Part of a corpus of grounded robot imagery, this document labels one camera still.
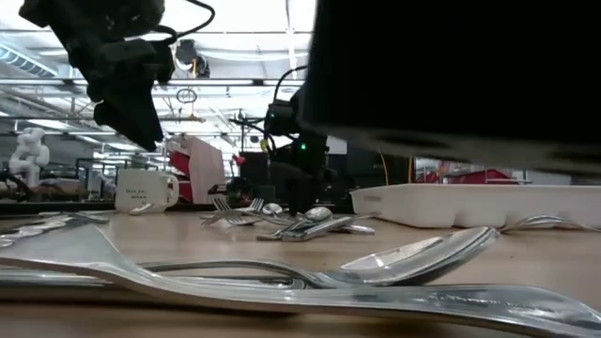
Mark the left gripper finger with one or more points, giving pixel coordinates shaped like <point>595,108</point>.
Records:
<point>136,117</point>

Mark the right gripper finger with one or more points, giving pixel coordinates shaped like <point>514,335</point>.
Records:
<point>300,202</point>

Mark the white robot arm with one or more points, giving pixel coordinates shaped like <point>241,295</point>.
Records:
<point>30,155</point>

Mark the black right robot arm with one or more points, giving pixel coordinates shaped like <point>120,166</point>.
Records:
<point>446,61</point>

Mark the black partition panels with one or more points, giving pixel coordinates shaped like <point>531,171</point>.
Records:
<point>371,173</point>

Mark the white mug with text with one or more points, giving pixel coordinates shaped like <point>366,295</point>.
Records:
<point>141,188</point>

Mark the pale pink cloth cover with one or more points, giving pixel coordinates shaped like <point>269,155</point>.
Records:
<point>206,169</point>

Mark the white cutlery tray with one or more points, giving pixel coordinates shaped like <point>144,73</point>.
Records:
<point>446,206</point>

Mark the red bin cart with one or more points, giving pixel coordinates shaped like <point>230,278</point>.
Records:
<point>474,177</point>

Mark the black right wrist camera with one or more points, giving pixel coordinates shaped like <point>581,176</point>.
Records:
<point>282,117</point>

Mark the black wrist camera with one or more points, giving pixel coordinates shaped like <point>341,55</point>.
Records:
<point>282,117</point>
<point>131,14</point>

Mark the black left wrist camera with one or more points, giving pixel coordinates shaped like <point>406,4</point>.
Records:
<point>131,14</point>

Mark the black aluminium table frame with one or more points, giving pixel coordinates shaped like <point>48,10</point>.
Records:
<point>56,207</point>

